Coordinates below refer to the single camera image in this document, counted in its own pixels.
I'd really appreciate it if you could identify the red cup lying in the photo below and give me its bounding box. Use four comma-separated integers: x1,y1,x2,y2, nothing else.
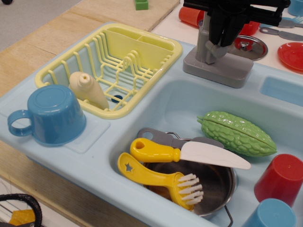
178,7,205,27

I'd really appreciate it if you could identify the steel pot lid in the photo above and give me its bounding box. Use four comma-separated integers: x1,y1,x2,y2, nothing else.
228,35,268,61

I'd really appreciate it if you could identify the blue cup in sink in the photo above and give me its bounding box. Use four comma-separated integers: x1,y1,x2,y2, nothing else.
242,199,296,227

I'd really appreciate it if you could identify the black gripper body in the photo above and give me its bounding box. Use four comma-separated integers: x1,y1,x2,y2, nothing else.
183,0,291,26

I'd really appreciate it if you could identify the yellow dish brush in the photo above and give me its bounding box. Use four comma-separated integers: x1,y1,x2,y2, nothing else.
117,153,204,210

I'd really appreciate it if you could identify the light blue toy sink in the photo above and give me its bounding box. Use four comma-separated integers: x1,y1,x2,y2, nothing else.
0,22,303,227

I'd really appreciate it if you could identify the red cup upright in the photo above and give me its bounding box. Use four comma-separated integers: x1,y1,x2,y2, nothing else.
239,21,260,36

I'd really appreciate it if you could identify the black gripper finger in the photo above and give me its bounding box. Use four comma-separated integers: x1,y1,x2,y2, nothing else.
220,14,247,47
209,9,228,44

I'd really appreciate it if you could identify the green block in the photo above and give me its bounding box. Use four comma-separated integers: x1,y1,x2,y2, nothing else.
134,0,149,10

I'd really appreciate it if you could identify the grey knife on table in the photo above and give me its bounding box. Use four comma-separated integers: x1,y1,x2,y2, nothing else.
259,27,303,42

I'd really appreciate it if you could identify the green bitter melon toy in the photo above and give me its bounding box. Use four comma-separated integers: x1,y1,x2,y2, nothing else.
197,111,277,157

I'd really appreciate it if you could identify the grey toy fork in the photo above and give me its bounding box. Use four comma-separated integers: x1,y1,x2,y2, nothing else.
278,17,303,28

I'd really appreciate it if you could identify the grey toy faucet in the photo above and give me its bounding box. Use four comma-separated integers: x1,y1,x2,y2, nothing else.
183,15,253,88

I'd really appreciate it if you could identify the blue cup top right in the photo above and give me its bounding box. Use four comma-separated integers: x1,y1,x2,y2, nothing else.
287,0,303,16

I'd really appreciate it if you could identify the blue mug with handle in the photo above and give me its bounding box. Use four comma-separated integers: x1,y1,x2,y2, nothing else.
8,85,86,146

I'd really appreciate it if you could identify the steel pot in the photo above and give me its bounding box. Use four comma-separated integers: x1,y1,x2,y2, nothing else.
144,161,237,227

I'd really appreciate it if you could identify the yellow dish rack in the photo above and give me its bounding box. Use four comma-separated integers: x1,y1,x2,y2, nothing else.
35,23,182,119

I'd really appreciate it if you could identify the yellow cloth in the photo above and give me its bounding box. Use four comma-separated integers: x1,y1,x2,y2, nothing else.
9,210,35,226

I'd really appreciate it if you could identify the red cup in sink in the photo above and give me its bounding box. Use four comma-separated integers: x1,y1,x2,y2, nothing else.
254,154,303,207

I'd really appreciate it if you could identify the yellow handled white knife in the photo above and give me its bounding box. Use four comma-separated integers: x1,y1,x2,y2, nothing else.
130,138,251,170

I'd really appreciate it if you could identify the black cable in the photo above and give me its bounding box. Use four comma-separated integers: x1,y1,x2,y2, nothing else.
0,193,43,227

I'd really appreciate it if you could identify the red plate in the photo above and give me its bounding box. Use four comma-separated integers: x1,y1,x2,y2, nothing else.
277,42,303,73

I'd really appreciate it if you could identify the cream squeeze bottle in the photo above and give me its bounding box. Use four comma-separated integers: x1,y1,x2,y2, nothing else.
69,71,109,110

